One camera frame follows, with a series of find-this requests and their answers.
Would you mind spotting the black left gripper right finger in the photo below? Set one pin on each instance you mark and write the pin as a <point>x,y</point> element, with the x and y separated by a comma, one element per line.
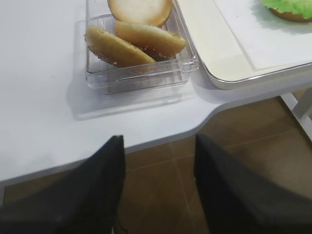
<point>236,200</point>

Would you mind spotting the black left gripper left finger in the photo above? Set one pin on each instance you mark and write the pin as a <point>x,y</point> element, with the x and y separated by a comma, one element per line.
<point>84,201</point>

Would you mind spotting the green lettuce leaf on bun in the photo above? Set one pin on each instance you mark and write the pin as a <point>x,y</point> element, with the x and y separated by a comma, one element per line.
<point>303,7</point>

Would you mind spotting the white table leg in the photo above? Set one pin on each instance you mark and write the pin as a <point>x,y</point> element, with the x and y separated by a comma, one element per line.
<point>300,109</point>

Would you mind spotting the clear plastic bun container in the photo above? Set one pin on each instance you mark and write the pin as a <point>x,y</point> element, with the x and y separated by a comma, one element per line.
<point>175,70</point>

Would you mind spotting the sesame bun half front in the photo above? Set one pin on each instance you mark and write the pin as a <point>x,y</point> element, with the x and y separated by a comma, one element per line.
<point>114,50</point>

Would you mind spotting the sesame bun half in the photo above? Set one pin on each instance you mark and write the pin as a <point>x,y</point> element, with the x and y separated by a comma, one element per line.
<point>158,43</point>
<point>114,50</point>

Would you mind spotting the white metal tray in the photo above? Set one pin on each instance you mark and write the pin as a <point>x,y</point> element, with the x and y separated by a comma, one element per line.
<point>226,64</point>

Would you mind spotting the white paper sheet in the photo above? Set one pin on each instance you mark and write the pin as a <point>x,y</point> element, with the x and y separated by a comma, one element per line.
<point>266,39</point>

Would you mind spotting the sesame bun half rear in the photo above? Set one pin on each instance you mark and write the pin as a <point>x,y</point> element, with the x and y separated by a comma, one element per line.
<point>158,43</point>

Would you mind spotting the bottom bun on tray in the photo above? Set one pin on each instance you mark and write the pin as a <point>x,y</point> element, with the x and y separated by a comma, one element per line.
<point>290,16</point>

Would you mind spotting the large bun half cut-side up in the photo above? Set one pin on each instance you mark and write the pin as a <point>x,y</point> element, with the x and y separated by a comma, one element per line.
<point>149,12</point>

